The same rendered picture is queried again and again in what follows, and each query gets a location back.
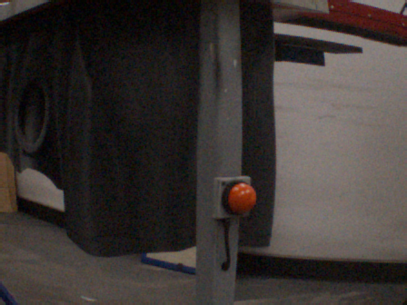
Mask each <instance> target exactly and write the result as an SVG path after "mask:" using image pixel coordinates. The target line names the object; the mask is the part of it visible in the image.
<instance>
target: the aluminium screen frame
mask: <svg viewBox="0 0 407 305"><path fill-rule="evenodd" d="M60 1H64V0H14V1H13V2H10V3H8V4H5V5H3V6H1V7H0V25H1V24H3V23H5V22H9V21H10V20H12V19H15V18H17V17H19V16H22V15H25V14H28V13H31V12H33V11H34V10H38V9H40V8H42V7H46V6H48V5H52V4H55V3H57V2H60ZM255 1H263V2H268V3H271V4H278V5H286V6H291V7H294V8H301V9H302V10H298V9H294V10H293V9H281V8H278V9H275V8H273V10H274V11H288V12H289V11H294V12H297V11H298V12H309V13H312V12H314V13H323V14H329V13H330V12H329V7H328V2H327V0H255Z"/></svg>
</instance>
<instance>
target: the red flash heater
mask: <svg viewBox="0 0 407 305"><path fill-rule="evenodd" d="M327 2H328V7H329V12H330V13H329V14H323V13H314V12H312V13H309V12H298V11H297V12H294V11H289V12H288V11H274V10H273V21H274V22H276V23H278V24H287V25H301V26H303V27H310V28H316V29H322V30H328V31H330V32H335V33H341V34H350V35H353V36H357V37H362V38H367V39H372V40H375V41H378V42H383V43H387V44H395V45H397V46H401V47H407V15H403V14H399V13H395V12H392V11H390V10H386V9H381V8H378V7H375V6H372V5H365V4H360V3H358V2H354V1H349V0H327Z"/></svg>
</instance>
